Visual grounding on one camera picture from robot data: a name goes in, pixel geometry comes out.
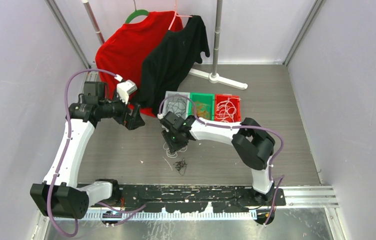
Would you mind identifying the white cable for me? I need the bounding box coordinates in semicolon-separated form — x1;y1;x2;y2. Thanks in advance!
215;96;241;123
162;142;188;171

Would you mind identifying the black thin cable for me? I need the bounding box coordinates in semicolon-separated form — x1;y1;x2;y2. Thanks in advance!
167;96;190;117

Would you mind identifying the orange cable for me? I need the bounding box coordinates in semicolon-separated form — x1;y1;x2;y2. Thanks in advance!
193;100;213;119

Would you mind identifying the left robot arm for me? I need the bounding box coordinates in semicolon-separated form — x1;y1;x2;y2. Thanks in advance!
30;80;145;220

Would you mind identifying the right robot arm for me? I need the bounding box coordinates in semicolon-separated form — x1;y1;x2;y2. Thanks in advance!
158;111;275;206

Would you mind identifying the white plastic bin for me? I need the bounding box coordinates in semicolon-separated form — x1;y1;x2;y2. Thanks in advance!
162;91;190;119

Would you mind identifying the green plastic bin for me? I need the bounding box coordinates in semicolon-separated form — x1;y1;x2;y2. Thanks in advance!
190;92;215;121

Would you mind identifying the red plastic bin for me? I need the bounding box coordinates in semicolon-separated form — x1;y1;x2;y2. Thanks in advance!
214;94;241;123

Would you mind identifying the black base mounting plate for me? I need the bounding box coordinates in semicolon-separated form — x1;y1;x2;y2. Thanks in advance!
104;184;286;214

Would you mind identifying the red t-shirt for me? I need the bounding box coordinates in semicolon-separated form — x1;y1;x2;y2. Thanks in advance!
95;10;184;117

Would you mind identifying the black t-shirt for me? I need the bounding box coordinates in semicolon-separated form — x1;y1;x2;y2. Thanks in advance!
134;15;210;117

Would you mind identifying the white clothes rack stand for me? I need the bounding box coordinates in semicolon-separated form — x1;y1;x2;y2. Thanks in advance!
189;0;249;91

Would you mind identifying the green clothes hanger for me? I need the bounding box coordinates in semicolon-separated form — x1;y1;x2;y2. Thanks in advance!
125;9;149;24

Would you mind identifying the pink clothes hanger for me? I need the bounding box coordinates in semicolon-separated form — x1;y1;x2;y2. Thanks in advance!
168;0;193;31

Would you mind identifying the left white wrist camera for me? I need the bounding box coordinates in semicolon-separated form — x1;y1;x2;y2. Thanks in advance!
114;74;137;105

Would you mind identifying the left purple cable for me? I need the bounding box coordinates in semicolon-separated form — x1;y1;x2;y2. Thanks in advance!
47;68;122;238

